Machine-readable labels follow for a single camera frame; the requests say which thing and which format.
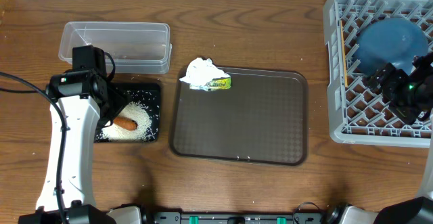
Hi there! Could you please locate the pile of white rice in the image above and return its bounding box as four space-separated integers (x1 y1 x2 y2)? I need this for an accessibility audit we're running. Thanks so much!
95 90 160 142

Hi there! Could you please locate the white tissue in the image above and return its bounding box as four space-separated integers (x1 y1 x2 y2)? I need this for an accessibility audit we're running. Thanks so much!
179 58 231 86

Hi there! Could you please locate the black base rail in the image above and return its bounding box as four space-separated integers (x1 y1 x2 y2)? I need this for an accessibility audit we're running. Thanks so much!
152 212 323 224

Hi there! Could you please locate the wooden chopstick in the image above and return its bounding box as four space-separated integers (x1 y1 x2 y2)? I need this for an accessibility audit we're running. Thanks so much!
340 20 348 88

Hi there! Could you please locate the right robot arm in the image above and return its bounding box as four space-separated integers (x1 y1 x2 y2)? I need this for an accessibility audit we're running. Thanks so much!
322 53 432 224

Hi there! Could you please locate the orange carrot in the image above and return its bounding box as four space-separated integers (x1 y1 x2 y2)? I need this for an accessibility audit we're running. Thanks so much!
113 117 138 131

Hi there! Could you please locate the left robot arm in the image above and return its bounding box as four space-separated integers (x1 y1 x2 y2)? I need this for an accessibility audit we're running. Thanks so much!
18 45 142 224

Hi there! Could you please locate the grey dishwasher rack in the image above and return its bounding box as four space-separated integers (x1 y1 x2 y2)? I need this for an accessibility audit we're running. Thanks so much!
323 0 432 148

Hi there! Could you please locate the black rectangular tray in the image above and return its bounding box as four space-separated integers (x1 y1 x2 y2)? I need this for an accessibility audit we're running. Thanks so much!
63 82 162 144

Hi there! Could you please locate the yellow green wrapper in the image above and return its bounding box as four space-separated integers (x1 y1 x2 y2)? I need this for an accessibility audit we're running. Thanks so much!
189 77 231 91

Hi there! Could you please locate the dark blue bowl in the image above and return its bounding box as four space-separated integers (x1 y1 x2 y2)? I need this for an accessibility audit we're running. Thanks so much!
352 18 428 76

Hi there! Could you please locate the dark brown serving tray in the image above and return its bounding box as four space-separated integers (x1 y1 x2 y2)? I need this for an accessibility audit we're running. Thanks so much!
168 67 309 166

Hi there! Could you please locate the clear plastic bin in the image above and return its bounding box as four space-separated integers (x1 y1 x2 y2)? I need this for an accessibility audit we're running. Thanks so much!
58 21 172 74

